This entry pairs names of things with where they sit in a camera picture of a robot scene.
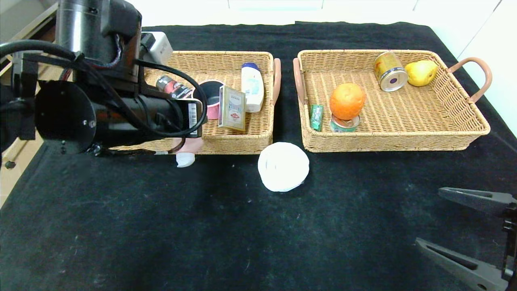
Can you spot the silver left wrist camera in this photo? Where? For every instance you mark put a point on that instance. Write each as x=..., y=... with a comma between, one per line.
x=161, y=46

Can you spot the black tablecloth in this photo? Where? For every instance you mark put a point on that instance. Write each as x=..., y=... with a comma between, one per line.
x=202, y=202

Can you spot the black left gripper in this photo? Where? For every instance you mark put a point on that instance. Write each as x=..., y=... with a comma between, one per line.
x=194, y=117

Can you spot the green chewing gum pack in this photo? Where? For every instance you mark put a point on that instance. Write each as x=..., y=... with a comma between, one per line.
x=316, y=117

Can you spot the pink bottle white cap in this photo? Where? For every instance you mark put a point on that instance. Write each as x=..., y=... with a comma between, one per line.
x=185, y=159

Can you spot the wooden rack on wheels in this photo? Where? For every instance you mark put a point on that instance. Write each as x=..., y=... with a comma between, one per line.
x=10, y=165

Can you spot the gold drink can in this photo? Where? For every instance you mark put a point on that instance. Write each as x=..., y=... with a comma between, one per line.
x=387, y=69

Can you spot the white plastic bowl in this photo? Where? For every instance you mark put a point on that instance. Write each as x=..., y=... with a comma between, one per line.
x=282, y=165

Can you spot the pink saucepan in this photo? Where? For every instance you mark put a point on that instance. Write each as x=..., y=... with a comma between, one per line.
x=212, y=111

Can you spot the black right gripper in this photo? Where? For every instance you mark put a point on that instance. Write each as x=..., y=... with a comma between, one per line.
x=512, y=242

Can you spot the grey shelf unit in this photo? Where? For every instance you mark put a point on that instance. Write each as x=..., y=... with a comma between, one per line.
x=24, y=20

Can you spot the white bottle blue cap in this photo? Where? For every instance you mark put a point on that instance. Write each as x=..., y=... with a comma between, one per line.
x=253, y=89

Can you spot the orange fruit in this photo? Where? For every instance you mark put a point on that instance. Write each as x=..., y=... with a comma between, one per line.
x=347, y=101

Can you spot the black red tube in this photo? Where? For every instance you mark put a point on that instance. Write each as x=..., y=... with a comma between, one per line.
x=173, y=87

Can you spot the small pull-tab tin can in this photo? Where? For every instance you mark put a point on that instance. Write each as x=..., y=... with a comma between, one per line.
x=345, y=126

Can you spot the yellow pear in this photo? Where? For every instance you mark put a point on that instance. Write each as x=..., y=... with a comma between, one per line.
x=422, y=73

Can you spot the cream rectangular box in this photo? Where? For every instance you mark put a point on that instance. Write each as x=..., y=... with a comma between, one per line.
x=232, y=109

